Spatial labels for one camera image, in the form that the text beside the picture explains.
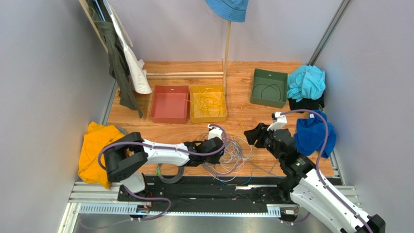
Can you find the royal blue towel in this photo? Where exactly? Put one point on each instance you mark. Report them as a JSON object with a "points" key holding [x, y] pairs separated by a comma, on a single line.
{"points": [[310, 135]]}

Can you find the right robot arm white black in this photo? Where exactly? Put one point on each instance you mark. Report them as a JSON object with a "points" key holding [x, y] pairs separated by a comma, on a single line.
{"points": [[304, 186]]}

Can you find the green plastic bin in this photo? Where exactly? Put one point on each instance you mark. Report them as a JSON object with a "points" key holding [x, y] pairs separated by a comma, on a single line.
{"points": [[269, 88]]}

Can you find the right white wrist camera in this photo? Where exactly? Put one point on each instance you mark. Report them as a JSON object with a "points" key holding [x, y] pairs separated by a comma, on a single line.
{"points": [[279, 121]]}

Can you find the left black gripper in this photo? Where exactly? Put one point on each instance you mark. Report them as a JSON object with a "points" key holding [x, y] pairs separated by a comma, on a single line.
{"points": [[215, 160]]}

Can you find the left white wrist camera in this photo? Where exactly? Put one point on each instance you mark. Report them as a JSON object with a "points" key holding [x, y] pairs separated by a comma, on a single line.
{"points": [[215, 132]]}

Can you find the black cloth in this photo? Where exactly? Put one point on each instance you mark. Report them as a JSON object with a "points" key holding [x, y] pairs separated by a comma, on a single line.
{"points": [[308, 104]]}

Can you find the turquoise cloth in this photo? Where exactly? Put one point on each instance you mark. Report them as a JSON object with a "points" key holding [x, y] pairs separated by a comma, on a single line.
{"points": [[306, 82]]}

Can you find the red plastic bin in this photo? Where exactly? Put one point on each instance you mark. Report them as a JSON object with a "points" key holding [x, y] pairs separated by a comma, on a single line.
{"points": [[170, 104]]}

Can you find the wooden hat stand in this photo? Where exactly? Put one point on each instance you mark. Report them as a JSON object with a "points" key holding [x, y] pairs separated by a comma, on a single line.
{"points": [[201, 75]]}

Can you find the corner aluminium profile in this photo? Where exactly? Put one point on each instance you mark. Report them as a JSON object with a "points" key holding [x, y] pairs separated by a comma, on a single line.
{"points": [[335, 21]]}

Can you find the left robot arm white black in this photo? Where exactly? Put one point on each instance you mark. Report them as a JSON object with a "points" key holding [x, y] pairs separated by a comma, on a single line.
{"points": [[122, 159]]}

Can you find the olive green garment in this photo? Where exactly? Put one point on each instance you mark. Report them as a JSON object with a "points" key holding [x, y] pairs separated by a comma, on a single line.
{"points": [[118, 67]]}

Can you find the wooden clothes rack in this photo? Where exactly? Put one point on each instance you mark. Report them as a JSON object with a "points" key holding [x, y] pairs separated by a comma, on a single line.
{"points": [[87, 11]]}

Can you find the yellow orange cloth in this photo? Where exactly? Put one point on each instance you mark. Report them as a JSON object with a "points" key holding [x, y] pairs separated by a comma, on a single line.
{"points": [[97, 137]]}

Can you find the yellow plastic bin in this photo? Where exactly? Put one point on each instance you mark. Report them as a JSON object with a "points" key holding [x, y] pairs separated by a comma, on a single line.
{"points": [[207, 103]]}

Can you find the aluminium rail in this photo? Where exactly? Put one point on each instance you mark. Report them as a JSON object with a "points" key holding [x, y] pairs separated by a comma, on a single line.
{"points": [[116, 200]]}

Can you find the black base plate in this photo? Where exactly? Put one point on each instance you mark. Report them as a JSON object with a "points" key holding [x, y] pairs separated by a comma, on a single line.
{"points": [[204, 194]]}

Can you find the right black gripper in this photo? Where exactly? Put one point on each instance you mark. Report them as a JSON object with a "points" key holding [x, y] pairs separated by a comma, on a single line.
{"points": [[261, 135]]}

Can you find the blue bucket hat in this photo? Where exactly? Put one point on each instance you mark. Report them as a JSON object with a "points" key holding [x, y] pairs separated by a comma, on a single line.
{"points": [[230, 10]]}

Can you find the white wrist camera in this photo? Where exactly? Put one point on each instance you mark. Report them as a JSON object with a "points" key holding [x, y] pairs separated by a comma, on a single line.
{"points": [[215, 132], [279, 121]]}

